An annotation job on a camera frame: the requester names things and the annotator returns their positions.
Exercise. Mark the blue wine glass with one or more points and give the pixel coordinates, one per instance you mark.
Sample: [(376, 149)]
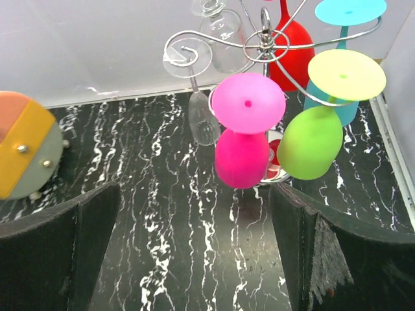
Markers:
[(343, 13)]

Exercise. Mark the clear wine glass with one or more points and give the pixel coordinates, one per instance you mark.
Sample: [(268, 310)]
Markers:
[(226, 25)]

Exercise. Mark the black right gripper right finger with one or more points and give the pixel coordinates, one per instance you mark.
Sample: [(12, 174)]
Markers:
[(333, 261)]

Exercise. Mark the green wine glass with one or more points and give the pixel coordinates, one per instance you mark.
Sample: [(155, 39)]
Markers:
[(313, 139)]

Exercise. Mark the red wine glass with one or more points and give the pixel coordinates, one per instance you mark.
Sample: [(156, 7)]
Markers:
[(295, 61)]

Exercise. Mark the chrome wine glass rack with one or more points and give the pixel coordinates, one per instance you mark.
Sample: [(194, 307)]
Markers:
[(273, 45)]

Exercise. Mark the clear champagne flute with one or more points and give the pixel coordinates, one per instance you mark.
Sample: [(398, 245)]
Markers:
[(187, 58)]

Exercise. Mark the white orange cylinder drum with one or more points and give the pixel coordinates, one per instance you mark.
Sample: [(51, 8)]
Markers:
[(32, 144)]

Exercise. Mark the pink wine glass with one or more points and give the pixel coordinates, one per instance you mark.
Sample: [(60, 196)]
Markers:
[(247, 105)]

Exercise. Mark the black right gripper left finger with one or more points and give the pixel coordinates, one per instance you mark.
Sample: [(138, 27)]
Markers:
[(51, 260)]

